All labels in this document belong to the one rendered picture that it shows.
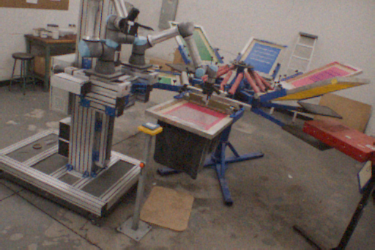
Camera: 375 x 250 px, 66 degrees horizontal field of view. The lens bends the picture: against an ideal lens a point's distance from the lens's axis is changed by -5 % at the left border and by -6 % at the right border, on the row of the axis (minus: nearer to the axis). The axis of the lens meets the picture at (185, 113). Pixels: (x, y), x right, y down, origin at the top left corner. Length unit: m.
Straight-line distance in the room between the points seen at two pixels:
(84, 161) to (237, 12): 5.10
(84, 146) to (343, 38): 5.34
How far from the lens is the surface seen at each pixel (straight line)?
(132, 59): 2.68
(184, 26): 2.59
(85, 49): 2.14
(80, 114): 2.72
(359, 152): 2.53
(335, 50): 6.68
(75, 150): 2.89
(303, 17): 6.72
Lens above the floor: 1.84
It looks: 20 degrees down
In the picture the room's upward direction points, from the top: 12 degrees clockwise
